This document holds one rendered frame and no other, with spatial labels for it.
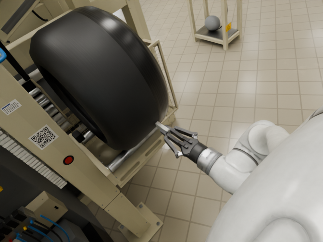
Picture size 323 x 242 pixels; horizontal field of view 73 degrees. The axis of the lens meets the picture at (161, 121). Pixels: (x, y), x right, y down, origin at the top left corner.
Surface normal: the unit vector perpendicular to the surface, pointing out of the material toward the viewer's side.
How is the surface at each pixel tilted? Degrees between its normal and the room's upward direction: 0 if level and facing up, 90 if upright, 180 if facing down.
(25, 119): 90
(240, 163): 9
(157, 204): 0
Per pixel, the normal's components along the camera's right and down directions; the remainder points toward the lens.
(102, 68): 0.37, -0.11
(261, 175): -0.67, -0.74
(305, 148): -0.57, -0.78
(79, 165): 0.69, 0.41
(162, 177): -0.26, -0.65
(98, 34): 0.15, -0.34
